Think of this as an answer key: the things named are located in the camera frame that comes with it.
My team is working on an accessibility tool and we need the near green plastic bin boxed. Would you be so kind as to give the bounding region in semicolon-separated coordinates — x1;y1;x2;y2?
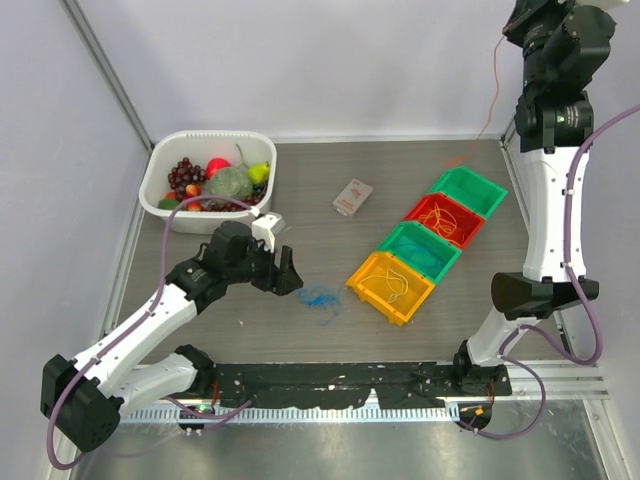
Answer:
377;221;461;284

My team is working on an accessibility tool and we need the red apple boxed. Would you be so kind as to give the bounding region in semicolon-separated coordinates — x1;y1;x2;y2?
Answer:
205;157;232;180

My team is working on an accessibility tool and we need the red plastic bin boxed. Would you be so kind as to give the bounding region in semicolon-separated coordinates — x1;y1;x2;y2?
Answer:
404;193;486;250

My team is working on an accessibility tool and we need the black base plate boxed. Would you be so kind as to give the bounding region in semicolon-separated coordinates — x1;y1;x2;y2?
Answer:
216;361;512;410

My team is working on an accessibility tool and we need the yellow cable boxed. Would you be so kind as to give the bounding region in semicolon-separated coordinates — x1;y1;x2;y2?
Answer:
417;202;474;246

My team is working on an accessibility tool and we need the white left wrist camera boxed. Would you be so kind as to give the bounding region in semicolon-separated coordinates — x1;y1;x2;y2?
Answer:
251;212;285;253

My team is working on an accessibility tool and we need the aluminium frame post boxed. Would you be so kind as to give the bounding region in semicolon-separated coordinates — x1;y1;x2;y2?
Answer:
499;117;518;149
60;0;155;154

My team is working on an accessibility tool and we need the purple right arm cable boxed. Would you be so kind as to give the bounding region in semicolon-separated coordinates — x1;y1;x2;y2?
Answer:
457;103;640;441

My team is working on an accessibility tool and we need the grey card box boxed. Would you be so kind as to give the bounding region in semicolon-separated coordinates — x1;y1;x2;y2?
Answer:
332;179;373;217

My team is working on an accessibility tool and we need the orange cable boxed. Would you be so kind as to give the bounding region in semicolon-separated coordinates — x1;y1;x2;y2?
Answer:
439;27;511;169

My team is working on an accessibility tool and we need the white fruit basket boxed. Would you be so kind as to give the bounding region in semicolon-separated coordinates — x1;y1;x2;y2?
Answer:
138;129;278;235

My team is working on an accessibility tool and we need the green lime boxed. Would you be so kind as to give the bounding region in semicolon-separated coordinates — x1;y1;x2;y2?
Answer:
157;198;180;211

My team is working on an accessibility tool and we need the green pear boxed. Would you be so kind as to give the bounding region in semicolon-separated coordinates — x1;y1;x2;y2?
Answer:
247;163;271;185

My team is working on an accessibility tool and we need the yellow plastic bin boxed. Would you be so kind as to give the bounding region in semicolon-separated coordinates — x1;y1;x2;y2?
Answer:
346;252;435;326

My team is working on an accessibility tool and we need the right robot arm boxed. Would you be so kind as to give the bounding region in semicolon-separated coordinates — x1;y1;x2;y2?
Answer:
451;1;618;395

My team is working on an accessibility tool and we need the white slotted cable duct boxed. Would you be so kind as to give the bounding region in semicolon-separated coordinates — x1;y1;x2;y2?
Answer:
122;402;459;425

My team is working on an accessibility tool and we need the aluminium frame post right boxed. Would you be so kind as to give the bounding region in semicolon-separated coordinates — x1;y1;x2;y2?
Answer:
499;117;518;149

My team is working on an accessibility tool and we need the strawberry pile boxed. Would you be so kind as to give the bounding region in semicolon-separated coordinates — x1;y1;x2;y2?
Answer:
163;184;203;212

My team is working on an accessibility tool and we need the dark red grape bunch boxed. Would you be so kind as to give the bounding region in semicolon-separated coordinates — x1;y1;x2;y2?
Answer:
167;157;207;190

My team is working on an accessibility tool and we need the green plastic bin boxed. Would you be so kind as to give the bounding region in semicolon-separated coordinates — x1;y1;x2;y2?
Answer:
377;221;461;284
429;166;507;219

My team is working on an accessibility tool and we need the far green plastic bin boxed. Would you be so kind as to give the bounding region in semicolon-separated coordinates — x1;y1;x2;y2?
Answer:
429;166;507;219

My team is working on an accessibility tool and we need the aluminium frame post left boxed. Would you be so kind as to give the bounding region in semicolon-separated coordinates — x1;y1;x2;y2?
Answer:
60;0;155;154

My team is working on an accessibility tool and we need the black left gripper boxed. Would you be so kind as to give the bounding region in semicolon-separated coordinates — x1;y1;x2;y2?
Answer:
226;234;303;295

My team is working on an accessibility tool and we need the blue cable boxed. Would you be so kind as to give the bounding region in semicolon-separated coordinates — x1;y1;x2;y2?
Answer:
294;283;345;327
394;239;446;274

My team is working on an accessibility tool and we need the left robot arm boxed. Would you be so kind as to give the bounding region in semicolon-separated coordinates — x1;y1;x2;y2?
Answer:
40;213;303;453

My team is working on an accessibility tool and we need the green melon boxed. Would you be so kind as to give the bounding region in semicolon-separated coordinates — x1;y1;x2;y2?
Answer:
206;167;253;200

